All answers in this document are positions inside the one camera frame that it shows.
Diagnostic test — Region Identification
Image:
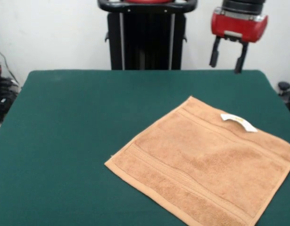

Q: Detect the tan terry towel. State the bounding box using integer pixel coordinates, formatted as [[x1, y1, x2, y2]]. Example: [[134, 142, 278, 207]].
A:
[[104, 95, 290, 226]]

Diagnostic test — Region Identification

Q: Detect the dark green table cloth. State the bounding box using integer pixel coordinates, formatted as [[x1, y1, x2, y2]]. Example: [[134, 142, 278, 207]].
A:
[[0, 69, 290, 226]]

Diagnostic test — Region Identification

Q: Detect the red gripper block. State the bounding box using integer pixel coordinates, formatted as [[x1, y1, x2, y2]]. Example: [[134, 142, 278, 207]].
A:
[[208, 8, 269, 74]]

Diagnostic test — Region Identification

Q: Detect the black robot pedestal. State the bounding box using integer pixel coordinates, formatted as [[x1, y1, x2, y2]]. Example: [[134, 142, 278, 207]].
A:
[[97, 0, 198, 71]]

